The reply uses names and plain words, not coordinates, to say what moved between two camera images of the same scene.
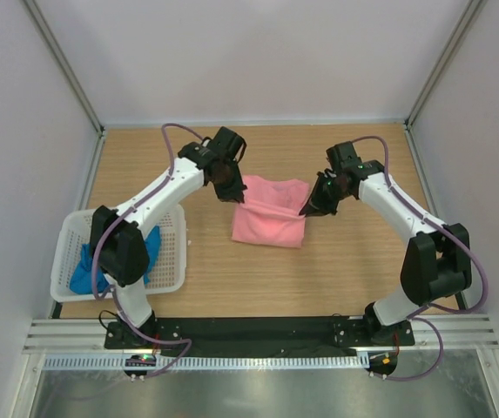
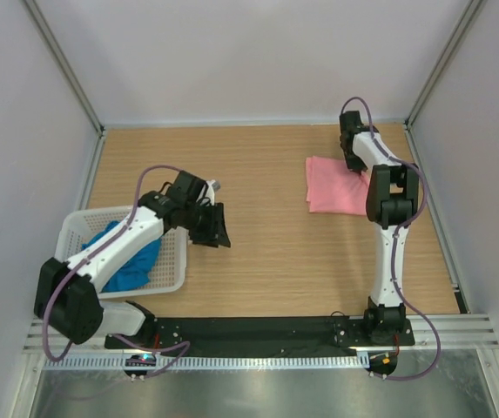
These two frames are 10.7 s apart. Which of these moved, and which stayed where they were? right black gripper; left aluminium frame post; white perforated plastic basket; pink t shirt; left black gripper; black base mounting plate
Moved: pink t shirt; right black gripper; left black gripper
Stayed: white perforated plastic basket; left aluminium frame post; black base mounting plate
